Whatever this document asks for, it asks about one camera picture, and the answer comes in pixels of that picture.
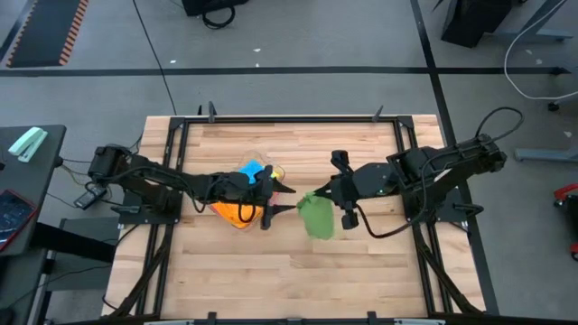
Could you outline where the black equipment cabinet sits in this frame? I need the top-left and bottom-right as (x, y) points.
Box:
(441, 0), (514, 49)

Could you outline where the grey desk base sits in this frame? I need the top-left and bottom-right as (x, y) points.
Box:
(42, 216), (121, 293)

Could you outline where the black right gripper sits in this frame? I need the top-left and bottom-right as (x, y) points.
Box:
(312, 150), (401, 230)

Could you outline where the clear plastic bin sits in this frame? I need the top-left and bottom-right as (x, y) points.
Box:
(210, 151), (286, 231)

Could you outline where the mint green stapler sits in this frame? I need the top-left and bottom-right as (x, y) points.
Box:
(7, 126), (49, 163)

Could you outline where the black computer tower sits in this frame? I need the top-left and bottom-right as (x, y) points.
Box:
(182, 0), (250, 17)

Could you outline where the black coiled cable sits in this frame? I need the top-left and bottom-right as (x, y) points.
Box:
(201, 4), (237, 31)

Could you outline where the black floor cable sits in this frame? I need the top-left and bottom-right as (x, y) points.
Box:
(132, 0), (178, 116)

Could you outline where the green microfiber towel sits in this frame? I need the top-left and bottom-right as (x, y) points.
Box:
(296, 191), (336, 241)

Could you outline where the black mat with orange stripes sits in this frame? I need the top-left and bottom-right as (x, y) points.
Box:
(6, 0), (89, 69)

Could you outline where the orange microfiber towel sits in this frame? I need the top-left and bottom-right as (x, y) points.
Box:
(210, 200), (266, 229)

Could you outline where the black power adapter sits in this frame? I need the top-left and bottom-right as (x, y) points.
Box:
(73, 184), (108, 210)

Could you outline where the white floor cable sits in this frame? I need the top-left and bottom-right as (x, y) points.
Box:
(504, 0), (578, 101)

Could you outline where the grey metal desk foot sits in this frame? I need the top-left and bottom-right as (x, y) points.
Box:
(514, 148), (578, 163)
(487, 27), (575, 42)

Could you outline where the black side desk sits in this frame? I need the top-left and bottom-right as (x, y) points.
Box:
(0, 125), (68, 257)

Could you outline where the yellow floor cable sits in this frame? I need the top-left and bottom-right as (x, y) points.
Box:
(61, 160), (98, 187)

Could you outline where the red wheeled cart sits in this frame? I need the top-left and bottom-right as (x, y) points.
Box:
(554, 182), (578, 262)

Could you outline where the blue microfiber towel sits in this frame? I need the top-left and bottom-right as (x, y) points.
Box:
(238, 158), (267, 185)

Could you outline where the smartphone in red case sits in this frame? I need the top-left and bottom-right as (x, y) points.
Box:
(0, 189), (40, 253)

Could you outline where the black aluminium table frame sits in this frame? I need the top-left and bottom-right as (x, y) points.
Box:
(101, 114), (500, 325)

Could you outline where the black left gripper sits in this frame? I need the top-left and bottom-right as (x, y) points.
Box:
(219, 163), (299, 230)

